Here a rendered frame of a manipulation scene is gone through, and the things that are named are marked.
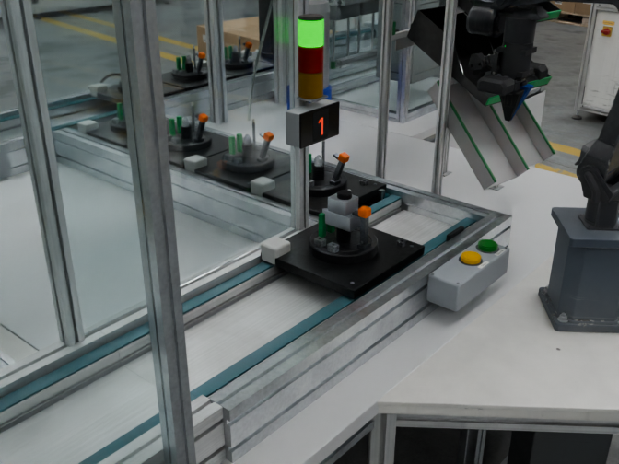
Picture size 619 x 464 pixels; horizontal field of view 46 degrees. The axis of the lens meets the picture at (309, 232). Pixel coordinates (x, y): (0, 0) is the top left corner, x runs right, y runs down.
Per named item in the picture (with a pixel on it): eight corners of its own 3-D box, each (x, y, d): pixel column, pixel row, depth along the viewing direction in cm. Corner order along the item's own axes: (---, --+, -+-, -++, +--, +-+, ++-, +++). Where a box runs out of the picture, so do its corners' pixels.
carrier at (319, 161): (386, 191, 181) (388, 143, 176) (324, 222, 165) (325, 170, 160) (312, 168, 196) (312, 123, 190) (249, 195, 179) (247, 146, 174)
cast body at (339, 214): (363, 225, 146) (364, 192, 143) (349, 232, 143) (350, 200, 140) (330, 214, 151) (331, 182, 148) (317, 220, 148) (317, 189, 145)
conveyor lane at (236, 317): (473, 253, 171) (477, 214, 166) (204, 444, 113) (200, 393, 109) (374, 220, 187) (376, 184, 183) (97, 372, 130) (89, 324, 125)
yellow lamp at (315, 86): (328, 95, 146) (328, 71, 144) (311, 100, 143) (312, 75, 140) (309, 90, 149) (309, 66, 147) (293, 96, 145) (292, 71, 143)
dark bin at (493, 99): (519, 97, 172) (535, 71, 167) (484, 107, 165) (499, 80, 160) (442, 30, 185) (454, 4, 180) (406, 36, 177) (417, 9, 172)
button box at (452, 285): (507, 272, 154) (510, 247, 152) (456, 313, 140) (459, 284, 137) (477, 262, 158) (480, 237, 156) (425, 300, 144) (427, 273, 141)
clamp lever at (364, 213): (371, 242, 145) (371, 207, 142) (365, 246, 143) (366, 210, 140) (356, 237, 147) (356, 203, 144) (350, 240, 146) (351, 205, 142)
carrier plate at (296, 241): (424, 254, 151) (425, 245, 150) (354, 299, 135) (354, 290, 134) (333, 222, 165) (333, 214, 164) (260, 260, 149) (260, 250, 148)
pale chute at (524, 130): (543, 161, 190) (555, 153, 187) (512, 172, 183) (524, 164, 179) (490, 71, 195) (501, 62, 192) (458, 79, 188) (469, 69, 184)
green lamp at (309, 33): (329, 44, 142) (329, 18, 139) (312, 49, 138) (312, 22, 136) (309, 40, 145) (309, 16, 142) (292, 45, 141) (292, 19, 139)
